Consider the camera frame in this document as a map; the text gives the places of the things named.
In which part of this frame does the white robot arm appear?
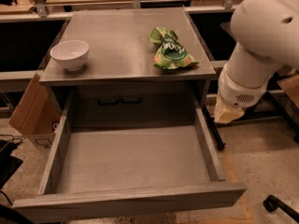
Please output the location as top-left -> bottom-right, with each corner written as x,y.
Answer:
214,0 -> 299,124

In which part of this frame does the green snack bag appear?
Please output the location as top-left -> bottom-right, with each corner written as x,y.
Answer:
149,27 -> 198,70

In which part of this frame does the white bowl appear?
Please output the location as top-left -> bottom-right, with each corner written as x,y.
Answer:
50,40 -> 89,71

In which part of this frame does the grey drawer cabinet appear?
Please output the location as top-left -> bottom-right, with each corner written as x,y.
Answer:
41,8 -> 216,129

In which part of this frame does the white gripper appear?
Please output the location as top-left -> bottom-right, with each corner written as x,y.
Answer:
214,43 -> 280,124

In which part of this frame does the cardboard box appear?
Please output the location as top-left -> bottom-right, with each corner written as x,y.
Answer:
8,73 -> 61,148

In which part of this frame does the grey top drawer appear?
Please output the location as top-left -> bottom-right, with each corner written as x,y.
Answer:
13,90 -> 246,223

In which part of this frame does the black chair caster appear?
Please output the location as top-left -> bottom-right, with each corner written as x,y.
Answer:
263,195 -> 299,223

